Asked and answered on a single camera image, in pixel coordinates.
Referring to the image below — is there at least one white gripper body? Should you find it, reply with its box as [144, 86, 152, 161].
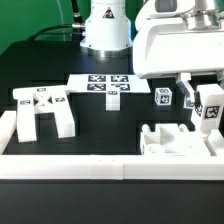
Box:
[133, 18, 224, 79]

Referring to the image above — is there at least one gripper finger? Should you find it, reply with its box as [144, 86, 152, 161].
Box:
[217, 71, 224, 90]
[176, 73, 195, 107]

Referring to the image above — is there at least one white chair seat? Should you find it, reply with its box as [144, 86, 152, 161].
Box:
[140, 123, 211, 157]

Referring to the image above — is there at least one white nut cube left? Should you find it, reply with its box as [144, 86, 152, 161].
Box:
[155, 87, 172, 106]

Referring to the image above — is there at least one white U-shaped fence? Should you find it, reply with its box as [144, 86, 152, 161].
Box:
[0, 111, 224, 180]

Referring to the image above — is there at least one black cable with connector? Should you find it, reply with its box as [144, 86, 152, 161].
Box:
[27, 22, 87, 42]

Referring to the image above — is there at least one black upright cable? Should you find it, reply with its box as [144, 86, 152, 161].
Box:
[70, 0, 83, 24]

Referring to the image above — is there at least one white marker base plate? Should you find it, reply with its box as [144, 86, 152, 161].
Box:
[67, 74, 151, 93]

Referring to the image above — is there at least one white chair back frame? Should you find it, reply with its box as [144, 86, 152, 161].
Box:
[13, 85, 75, 142]

